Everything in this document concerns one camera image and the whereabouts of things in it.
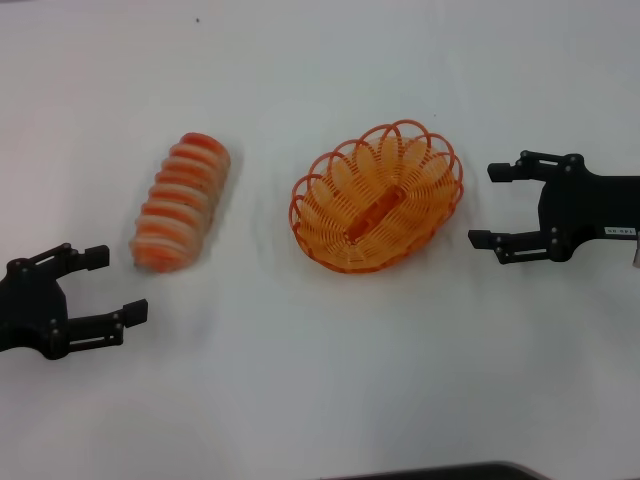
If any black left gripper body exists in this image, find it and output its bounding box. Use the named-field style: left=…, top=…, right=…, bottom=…
left=0, top=258, right=70, bottom=362

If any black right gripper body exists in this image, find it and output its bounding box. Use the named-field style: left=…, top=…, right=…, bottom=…
left=538, top=167, right=640, bottom=263

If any orange striped bread loaf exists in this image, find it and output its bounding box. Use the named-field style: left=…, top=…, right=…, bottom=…
left=129, top=131, right=232, bottom=274

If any orange woven plastic basket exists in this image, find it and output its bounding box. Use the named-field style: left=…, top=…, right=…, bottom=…
left=288, top=118, right=464, bottom=275

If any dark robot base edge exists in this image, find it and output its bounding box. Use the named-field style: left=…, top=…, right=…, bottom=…
left=344, top=460, right=549, bottom=480

